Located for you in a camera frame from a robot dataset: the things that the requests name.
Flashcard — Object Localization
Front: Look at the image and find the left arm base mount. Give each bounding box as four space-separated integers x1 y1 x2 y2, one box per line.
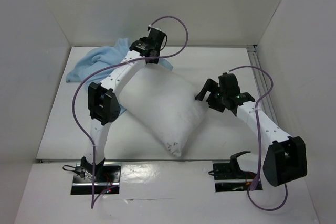
62 162 121 195

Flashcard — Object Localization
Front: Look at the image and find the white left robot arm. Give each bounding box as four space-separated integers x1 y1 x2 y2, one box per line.
81 28 167 182

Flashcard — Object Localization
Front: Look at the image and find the white pillow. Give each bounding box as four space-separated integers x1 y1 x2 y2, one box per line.
119 65 209 157

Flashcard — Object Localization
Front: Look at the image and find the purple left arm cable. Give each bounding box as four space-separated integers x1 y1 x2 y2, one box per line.
72 16 190 209

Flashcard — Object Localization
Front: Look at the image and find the light blue pillowcase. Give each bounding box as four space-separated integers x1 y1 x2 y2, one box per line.
66 38 173 91

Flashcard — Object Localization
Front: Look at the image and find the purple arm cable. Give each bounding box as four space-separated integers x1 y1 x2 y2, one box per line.
72 16 190 209
227 65 289 211

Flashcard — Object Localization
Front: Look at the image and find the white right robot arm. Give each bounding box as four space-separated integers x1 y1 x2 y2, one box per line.
195 73 308 187

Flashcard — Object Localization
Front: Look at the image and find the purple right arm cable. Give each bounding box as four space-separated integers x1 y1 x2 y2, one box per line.
227 65 289 211

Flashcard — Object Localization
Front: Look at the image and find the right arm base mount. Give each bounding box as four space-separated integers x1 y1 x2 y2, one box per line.
208 151 258 193

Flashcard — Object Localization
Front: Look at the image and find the aluminium rail frame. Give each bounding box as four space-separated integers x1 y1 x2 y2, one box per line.
246 44 288 158

